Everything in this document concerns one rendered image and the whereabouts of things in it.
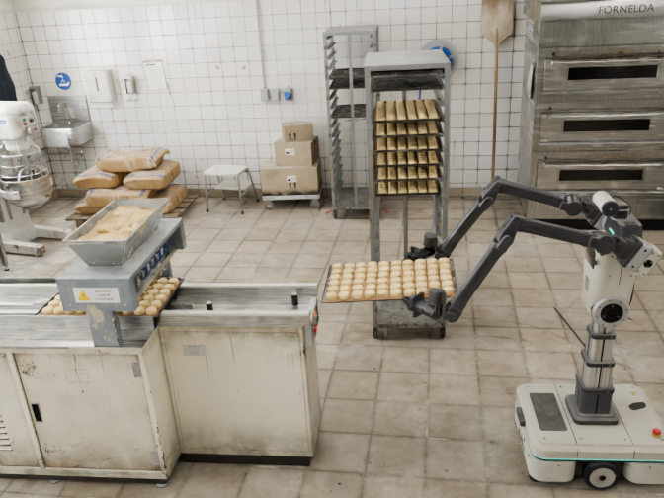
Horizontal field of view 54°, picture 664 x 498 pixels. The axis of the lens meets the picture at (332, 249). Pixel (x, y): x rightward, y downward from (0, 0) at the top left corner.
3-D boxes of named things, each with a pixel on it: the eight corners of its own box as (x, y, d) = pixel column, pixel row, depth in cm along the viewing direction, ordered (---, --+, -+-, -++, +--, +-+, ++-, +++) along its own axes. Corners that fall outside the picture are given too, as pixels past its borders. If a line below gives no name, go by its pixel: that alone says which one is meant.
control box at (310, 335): (305, 347, 305) (303, 321, 299) (312, 321, 327) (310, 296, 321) (313, 347, 304) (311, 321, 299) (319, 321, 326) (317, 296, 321)
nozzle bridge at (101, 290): (71, 347, 289) (54, 279, 276) (133, 276, 355) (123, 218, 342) (142, 348, 285) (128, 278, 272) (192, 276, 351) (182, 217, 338)
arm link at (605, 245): (508, 213, 252) (502, 207, 262) (498, 246, 256) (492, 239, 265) (618, 238, 254) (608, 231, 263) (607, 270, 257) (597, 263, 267)
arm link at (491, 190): (490, 179, 296) (489, 170, 304) (480, 205, 303) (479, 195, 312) (585, 204, 295) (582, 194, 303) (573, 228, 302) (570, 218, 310)
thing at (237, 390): (181, 466, 336) (153, 315, 301) (201, 424, 367) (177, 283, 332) (314, 470, 328) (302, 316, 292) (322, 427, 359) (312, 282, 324)
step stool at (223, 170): (259, 201, 725) (255, 161, 707) (243, 214, 686) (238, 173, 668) (223, 199, 738) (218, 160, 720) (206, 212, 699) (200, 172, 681)
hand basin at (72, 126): (128, 165, 750) (111, 69, 707) (114, 175, 716) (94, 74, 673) (50, 166, 766) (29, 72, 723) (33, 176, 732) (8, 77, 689)
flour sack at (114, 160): (92, 174, 667) (89, 158, 661) (107, 162, 706) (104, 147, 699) (160, 171, 663) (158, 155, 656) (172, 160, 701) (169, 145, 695)
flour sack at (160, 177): (164, 191, 649) (161, 175, 643) (124, 193, 652) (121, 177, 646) (184, 171, 715) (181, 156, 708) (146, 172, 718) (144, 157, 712)
